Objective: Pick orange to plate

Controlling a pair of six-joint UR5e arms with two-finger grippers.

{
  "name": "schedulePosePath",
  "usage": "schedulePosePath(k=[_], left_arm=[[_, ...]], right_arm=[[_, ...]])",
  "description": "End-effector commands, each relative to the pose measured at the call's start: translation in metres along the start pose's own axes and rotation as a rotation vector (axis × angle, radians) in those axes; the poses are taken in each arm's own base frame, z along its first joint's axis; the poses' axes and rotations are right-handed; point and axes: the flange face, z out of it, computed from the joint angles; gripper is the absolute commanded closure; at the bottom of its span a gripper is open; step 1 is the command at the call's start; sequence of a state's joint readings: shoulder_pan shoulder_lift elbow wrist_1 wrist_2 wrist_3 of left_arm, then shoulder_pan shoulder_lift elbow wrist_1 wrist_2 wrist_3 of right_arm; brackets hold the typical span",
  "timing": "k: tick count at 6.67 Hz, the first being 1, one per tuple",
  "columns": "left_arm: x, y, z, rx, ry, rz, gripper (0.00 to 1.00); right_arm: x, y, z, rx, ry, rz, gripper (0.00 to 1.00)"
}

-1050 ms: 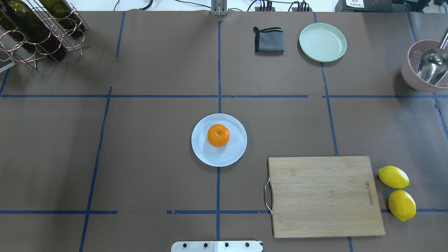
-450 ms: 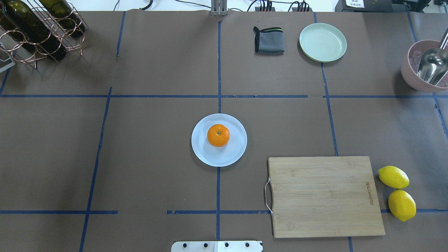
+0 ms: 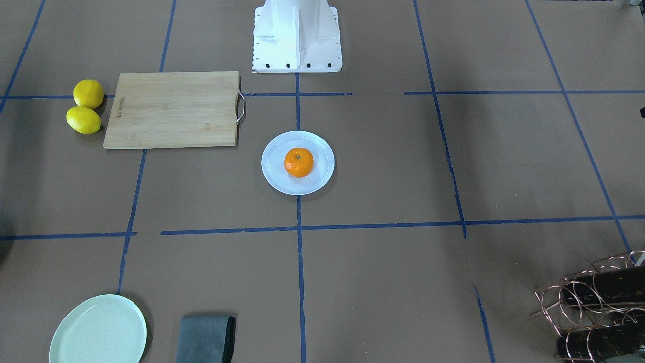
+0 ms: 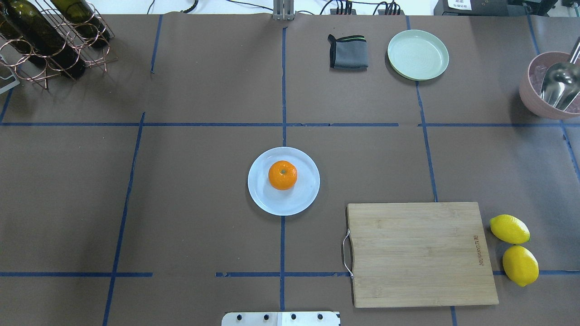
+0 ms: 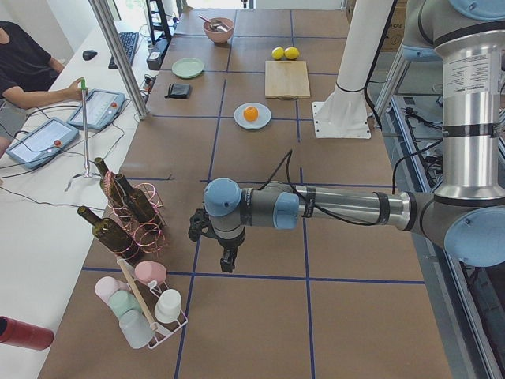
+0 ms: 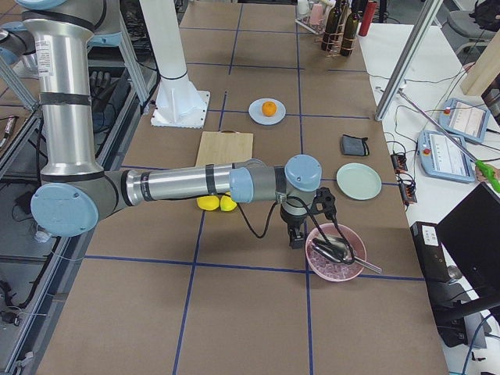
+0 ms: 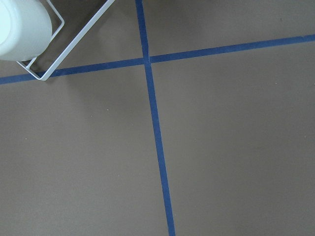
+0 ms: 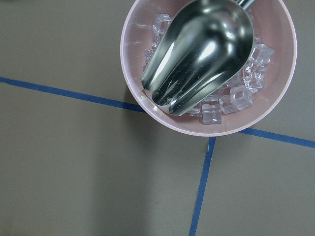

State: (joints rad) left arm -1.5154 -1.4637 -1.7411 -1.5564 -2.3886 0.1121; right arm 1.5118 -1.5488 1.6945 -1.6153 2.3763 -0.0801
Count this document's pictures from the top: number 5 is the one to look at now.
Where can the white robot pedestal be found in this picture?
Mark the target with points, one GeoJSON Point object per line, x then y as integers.
{"type": "Point", "coordinates": [344, 114]}

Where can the white cup right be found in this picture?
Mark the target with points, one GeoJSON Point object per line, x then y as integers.
{"type": "Point", "coordinates": [168, 306]}

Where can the yellow lemon near board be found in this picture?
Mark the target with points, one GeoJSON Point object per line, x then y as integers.
{"type": "Point", "coordinates": [277, 53]}

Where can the red bottle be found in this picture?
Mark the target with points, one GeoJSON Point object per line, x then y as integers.
{"type": "Point", "coordinates": [20, 334]}

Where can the person in black shirt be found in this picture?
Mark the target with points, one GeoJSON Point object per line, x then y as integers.
{"type": "Point", "coordinates": [28, 71]}

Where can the light blue plate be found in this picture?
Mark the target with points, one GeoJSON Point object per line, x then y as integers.
{"type": "Point", "coordinates": [264, 119]}

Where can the black computer mouse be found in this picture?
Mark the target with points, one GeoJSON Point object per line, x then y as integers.
{"type": "Point", "coordinates": [88, 55]}

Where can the dark wine bottle front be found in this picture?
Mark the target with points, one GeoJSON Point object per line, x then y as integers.
{"type": "Point", "coordinates": [109, 233]}

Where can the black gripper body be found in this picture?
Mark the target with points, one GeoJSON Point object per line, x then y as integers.
{"type": "Point", "coordinates": [230, 245]}

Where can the copper wire bottle rack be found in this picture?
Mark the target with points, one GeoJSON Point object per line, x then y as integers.
{"type": "Point", "coordinates": [149, 237]}

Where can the pale pink cup left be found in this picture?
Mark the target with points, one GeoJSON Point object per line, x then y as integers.
{"type": "Point", "coordinates": [106, 286]}

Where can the orange fruit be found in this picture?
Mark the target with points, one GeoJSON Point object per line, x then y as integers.
{"type": "Point", "coordinates": [251, 114]}

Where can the grey cup bottom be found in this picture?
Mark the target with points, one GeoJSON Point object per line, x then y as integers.
{"type": "Point", "coordinates": [136, 329]}

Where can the dark wine bottle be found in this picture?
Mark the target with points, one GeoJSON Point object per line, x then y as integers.
{"type": "Point", "coordinates": [137, 202]}
{"type": "Point", "coordinates": [109, 233]}
{"type": "Point", "coordinates": [107, 184]}

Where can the white wire cup rack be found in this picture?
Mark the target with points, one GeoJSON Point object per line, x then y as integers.
{"type": "Point", "coordinates": [147, 296]}

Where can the wooden cutting board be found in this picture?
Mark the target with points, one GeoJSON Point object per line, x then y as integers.
{"type": "Point", "coordinates": [286, 80]}

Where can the dark wine bottle back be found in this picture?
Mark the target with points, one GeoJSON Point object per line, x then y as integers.
{"type": "Point", "coordinates": [107, 184]}

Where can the teach pendant near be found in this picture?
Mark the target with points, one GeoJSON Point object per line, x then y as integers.
{"type": "Point", "coordinates": [42, 144]}

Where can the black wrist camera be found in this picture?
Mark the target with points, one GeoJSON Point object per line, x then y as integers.
{"type": "Point", "coordinates": [200, 225]}

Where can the teach pendant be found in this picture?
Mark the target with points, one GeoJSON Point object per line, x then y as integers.
{"type": "Point", "coordinates": [102, 107]}
{"type": "Point", "coordinates": [42, 144]}

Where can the black keyboard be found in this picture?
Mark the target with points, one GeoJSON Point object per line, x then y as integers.
{"type": "Point", "coordinates": [129, 42]}

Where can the teach pendant far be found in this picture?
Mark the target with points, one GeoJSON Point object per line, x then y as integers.
{"type": "Point", "coordinates": [102, 107]}

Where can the grey folded cloth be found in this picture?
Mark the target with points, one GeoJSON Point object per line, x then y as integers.
{"type": "Point", "coordinates": [178, 91]}

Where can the pink bowl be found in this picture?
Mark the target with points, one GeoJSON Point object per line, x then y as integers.
{"type": "Point", "coordinates": [220, 37]}

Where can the aluminium frame post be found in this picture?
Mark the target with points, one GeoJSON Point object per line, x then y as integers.
{"type": "Point", "coordinates": [104, 17]}

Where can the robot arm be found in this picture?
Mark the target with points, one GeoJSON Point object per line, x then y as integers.
{"type": "Point", "coordinates": [464, 214]}

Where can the light green plate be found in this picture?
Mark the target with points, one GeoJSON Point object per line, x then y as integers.
{"type": "Point", "coordinates": [187, 68]}

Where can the mint green cup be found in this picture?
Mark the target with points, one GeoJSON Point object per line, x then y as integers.
{"type": "Point", "coordinates": [123, 301]}

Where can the pink cup top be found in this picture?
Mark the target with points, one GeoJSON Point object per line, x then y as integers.
{"type": "Point", "coordinates": [148, 271]}

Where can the yellow lemon far one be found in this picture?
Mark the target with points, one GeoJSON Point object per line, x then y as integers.
{"type": "Point", "coordinates": [291, 53]}

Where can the metal stand green tip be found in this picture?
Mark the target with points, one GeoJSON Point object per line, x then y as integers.
{"type": "Point", "coordinates": [87, 168]}

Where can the metal scoop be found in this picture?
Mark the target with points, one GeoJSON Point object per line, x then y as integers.
{"type": "Point", "coordinates": [215, 25]}

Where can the dark wine bottle middle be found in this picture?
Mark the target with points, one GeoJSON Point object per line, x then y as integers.
{"type": "Point", "coordinates": [137, 202]}

